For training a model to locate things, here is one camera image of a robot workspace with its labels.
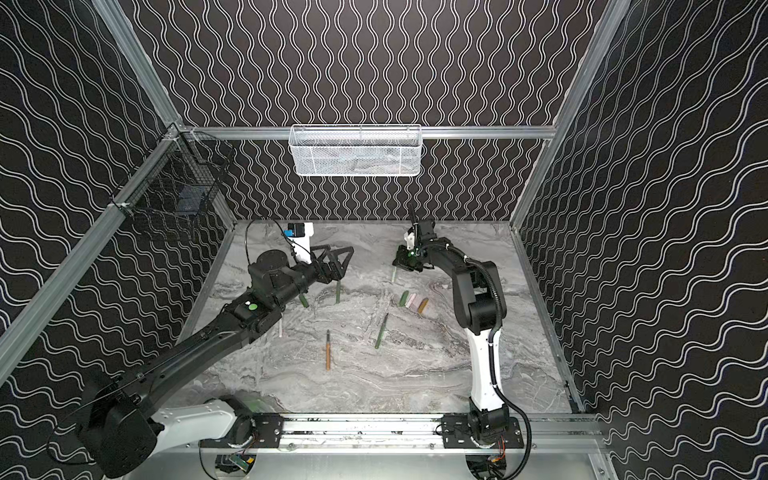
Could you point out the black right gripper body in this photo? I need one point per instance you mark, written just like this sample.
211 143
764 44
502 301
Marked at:
409 259

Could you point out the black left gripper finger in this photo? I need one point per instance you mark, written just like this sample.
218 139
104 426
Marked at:
341 253
341 267

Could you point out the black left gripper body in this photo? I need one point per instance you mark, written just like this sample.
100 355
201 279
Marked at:
319 264

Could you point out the orange pen cap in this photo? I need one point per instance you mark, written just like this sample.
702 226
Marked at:
422 305

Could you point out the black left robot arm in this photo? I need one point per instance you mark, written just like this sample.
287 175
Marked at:
116 423

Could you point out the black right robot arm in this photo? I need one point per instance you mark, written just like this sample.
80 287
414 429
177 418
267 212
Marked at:
480 308

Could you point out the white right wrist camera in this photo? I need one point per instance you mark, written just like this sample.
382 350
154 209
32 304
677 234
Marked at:
410 239

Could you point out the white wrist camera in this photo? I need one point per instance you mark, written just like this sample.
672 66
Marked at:
299 236
410 239

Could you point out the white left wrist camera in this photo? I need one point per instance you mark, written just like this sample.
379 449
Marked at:
299 236

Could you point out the white wire mesh basket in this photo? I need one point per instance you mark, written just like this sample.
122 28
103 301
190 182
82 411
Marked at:
352 150

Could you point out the black wire mesh basket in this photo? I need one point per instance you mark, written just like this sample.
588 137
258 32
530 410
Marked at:
180 199

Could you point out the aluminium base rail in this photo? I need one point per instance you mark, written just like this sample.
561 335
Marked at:
441 434

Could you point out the aluminium frame corner post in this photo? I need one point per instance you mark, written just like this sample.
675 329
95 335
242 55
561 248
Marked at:
130 47

